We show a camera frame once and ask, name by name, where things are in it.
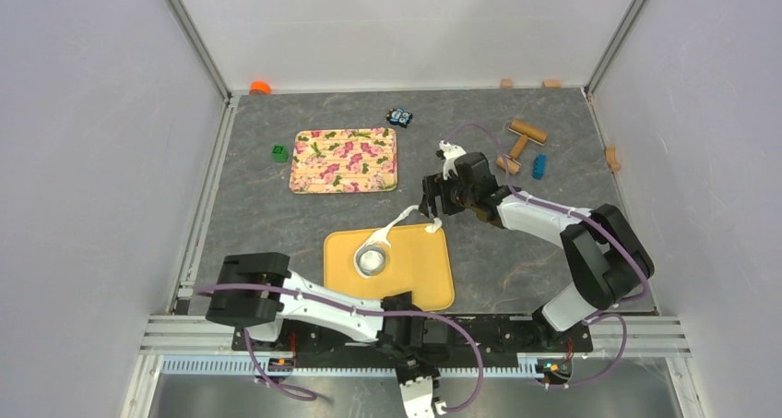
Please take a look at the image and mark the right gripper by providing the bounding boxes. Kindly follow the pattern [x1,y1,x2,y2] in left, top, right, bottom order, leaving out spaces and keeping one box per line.
[420,172,477,221]

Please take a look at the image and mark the yellow cutting mat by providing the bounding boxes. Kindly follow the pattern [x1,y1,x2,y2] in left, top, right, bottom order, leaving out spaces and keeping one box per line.
[324,224,456,311]

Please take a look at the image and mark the white dough ball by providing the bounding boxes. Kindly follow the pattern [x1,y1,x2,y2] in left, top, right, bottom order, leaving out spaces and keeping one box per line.
[352,205,424,279]

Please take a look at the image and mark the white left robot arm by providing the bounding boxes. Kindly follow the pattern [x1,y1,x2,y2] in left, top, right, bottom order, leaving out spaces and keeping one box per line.
[197,252,451,368]

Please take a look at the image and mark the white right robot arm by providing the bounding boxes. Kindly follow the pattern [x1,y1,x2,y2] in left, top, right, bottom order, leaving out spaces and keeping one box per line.
[419,145,655,352]

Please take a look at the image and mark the blue plastic block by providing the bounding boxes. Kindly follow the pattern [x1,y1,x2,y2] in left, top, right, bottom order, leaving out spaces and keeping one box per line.
[531,154,547,180]

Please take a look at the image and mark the black patterned small box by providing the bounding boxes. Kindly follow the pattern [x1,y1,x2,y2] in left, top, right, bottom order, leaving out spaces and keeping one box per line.
[385,108,413,128]

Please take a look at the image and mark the floral pattern tray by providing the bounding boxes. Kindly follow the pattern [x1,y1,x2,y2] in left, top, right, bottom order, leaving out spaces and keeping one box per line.
[289,127,398,195]

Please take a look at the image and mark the wooden piece right edge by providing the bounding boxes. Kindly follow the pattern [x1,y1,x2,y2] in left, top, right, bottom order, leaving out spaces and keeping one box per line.
[604,145,622,173]

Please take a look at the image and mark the green plastic block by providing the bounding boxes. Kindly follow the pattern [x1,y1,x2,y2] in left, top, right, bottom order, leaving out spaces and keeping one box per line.
[271,145,290,163]

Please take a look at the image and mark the orange plastic cap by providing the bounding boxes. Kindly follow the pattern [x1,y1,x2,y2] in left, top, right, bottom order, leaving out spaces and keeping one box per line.
[248,80,272,95]

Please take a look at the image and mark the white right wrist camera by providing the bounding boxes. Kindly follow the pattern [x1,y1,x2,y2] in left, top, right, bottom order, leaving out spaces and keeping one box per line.
[435,140,467,180]

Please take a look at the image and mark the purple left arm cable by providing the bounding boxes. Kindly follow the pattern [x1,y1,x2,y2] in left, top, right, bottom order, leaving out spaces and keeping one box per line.
[194,283,486,415]

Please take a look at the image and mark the light blue cable duct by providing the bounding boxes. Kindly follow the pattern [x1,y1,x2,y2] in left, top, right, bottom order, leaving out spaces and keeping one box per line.
[160,354,545,378]

